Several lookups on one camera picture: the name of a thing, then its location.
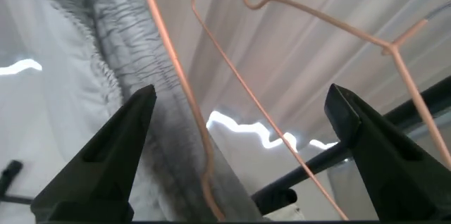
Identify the white curtain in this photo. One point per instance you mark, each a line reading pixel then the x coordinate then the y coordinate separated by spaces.
pixel 317 58

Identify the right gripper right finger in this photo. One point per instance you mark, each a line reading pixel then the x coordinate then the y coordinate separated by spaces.
pixel 398 174

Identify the black clothes rack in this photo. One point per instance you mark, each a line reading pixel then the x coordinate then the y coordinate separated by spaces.
pixel 317 162

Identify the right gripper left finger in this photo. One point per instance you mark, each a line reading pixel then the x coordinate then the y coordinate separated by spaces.
pixel 98 171

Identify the pale grey shorts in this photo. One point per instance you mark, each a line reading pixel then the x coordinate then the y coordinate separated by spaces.
pixel 53 111

